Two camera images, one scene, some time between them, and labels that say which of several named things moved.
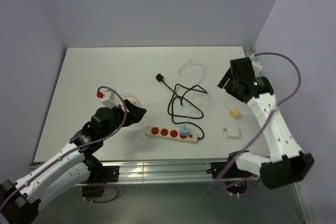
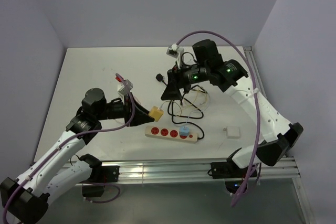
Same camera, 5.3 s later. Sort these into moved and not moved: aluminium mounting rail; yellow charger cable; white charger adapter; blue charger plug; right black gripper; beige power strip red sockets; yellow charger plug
Moved: yellow charger cable; yellow charger plug; right black gripper
Not moved: aluminium mounting rail; white charger adapter; blue charger plug; beige power strip red sockets
